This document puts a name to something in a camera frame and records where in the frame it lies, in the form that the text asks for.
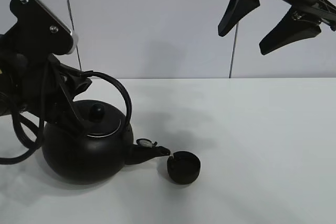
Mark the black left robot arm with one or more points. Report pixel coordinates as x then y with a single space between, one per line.
9 47

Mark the black teapot with handle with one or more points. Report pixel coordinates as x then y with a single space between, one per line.
98 142

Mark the small black teacup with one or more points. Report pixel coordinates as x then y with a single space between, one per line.
183 167

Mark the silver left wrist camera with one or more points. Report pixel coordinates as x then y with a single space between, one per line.
38 28

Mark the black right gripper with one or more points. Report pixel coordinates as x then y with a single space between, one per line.
302 21

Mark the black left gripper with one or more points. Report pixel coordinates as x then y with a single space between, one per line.
47 90

